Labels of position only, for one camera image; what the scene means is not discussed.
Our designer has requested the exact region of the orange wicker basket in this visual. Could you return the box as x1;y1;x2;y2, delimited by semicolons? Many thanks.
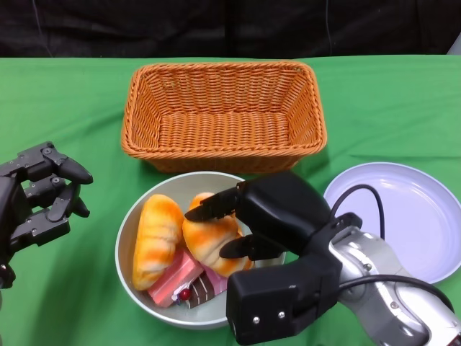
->
121;61;328;174

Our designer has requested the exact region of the green tablecloth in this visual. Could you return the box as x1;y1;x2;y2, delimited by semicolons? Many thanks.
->
0;56;461;346

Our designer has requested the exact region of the pink striped cake slice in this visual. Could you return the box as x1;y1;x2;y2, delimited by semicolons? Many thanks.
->
200;266;230;293

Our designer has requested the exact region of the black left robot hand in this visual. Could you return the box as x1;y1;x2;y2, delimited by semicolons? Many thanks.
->
0;141;94;289

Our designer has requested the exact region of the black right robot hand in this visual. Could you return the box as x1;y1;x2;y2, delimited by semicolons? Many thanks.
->
184;172;331;262

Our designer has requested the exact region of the lavender round plate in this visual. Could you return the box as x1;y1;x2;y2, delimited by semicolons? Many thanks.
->
323;161;461;285

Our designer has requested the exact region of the thick black cable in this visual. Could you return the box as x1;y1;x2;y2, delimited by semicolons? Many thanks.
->
338;274;455;314

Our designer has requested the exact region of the pale grey-green bowl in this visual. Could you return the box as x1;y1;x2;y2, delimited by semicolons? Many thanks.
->
115;171;289;331

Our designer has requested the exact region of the coral pink cake slice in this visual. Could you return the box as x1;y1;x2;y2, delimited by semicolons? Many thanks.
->
146;248;205;308

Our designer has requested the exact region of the chocolate cake slice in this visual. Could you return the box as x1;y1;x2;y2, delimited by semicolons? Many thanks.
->
185;273;217;309

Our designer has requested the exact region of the round striped bread bun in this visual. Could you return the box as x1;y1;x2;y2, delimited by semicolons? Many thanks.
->
182;192;255;278

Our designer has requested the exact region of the black backdrop curtain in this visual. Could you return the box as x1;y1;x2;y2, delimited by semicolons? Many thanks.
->
0;0;461;61

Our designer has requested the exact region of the orange ring-shaped bread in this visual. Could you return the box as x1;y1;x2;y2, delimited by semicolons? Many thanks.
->
132;194;185;291

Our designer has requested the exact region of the thin black looped cable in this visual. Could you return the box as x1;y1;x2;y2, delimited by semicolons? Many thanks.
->
329;184;386;241

